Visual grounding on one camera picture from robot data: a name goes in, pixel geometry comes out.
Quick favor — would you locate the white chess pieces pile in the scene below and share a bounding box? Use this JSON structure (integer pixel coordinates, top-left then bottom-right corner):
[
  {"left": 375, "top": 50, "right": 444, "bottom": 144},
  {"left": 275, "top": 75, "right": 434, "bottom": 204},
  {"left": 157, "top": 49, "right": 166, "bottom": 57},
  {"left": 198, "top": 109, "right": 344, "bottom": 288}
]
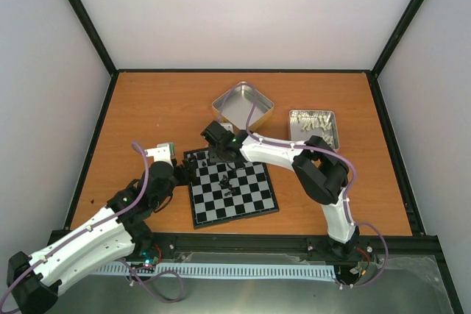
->
[{"left": 299, "top": 114, "right": 336, "bottom": 148}]

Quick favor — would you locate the black front left frame post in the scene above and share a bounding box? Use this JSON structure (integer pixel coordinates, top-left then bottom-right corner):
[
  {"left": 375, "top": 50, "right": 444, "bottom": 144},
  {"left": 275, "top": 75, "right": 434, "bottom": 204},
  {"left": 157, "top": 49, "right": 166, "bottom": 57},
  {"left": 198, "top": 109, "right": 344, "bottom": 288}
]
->
[{"left": 67, "top": 0, "right": 117, "bottom": 77}]

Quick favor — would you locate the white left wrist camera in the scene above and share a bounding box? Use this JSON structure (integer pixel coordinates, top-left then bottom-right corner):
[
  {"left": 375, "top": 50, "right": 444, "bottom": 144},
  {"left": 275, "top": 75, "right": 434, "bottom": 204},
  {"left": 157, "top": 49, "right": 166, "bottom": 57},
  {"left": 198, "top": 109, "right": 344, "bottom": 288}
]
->
[{"left": 145, "top": 143, "right": 174, "bottom": 165}]

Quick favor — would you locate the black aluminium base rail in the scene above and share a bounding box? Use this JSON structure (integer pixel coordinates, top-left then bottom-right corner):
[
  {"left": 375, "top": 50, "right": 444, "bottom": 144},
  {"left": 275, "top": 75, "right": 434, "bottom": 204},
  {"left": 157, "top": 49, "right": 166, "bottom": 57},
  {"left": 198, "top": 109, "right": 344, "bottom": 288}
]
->
[{"left": 151, "top": 232, "right": 445, "bottom": 265}]

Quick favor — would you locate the gold square tin box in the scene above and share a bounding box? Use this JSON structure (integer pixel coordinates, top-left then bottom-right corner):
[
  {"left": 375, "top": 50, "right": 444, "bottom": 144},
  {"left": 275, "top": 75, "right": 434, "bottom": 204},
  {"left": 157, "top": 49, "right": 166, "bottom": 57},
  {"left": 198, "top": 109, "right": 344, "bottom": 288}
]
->
[{"left": 212, "top": 82, "right": 275, "bottom": 131}]

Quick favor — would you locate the black chess pieces pile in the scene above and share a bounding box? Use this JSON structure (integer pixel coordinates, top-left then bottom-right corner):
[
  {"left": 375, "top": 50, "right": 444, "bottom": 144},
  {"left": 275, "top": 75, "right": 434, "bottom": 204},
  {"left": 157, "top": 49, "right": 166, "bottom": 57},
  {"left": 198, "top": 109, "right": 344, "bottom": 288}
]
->
[{"left": 219, "top": 175, "right": 235, "bottom": 196}]

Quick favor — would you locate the black white chess board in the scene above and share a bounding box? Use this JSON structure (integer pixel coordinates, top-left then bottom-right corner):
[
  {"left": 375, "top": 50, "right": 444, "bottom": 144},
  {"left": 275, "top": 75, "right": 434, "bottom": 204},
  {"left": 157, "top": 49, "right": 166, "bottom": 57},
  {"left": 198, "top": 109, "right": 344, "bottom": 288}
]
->
[{"left": 183, "top": 148, "right": 279, "bottom": 229}]

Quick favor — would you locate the light blue cable duct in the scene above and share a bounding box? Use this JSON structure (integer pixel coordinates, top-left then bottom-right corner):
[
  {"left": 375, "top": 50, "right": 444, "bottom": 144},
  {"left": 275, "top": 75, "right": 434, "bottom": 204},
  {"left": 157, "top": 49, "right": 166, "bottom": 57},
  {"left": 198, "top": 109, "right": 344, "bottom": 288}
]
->
[{"left": 91, "top": 263, "right": 336, "bottom": 281}]

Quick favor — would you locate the white patterned tin lid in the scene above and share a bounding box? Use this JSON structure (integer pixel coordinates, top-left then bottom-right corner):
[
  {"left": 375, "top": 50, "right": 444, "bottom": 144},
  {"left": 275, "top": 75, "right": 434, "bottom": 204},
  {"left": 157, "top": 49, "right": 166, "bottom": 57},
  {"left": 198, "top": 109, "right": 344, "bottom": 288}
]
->
[{"left": 288, "top": 110, "right": 339, "bottom": 151}]

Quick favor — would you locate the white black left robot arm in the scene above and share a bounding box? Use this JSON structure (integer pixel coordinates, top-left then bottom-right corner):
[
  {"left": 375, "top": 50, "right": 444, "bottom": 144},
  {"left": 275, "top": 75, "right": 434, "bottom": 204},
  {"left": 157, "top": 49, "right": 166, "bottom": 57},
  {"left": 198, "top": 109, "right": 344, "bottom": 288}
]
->
[{"left": 7, "top": 157, "right": 197, "bottom": 313}]

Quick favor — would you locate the black enclosure frame post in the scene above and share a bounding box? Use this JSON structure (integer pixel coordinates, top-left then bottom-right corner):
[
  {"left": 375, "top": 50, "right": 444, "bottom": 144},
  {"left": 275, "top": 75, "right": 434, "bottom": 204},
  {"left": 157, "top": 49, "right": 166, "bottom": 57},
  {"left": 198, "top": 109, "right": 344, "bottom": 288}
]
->
[{"left": 372, "top": 0, "right": 425, "bottom": 79}]

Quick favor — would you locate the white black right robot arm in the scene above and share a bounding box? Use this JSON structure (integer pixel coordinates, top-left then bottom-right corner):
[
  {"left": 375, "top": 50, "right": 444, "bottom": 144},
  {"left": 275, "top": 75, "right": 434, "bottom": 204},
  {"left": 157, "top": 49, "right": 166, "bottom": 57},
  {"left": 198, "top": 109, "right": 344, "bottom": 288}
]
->
[{"left": 201, "top": 121, "right": 358, "bottom": 244}]

